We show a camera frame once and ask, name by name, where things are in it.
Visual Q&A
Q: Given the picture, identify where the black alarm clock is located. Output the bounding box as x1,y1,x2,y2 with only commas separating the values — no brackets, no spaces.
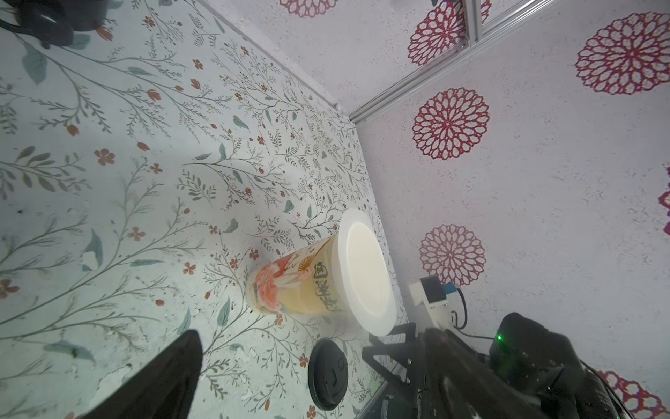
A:
1,0,112,48

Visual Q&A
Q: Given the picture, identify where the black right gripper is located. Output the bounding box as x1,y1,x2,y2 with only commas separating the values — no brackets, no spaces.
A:
362,313,586,418

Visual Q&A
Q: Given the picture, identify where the floral paper milk tea cup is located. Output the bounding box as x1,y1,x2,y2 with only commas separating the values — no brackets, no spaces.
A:
245,236,348,315

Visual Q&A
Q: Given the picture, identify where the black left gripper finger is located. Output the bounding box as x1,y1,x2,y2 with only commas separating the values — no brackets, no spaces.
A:
84,329,202,419

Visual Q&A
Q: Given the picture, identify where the black cup lid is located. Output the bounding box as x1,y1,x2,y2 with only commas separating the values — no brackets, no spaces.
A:
307,339,348,411

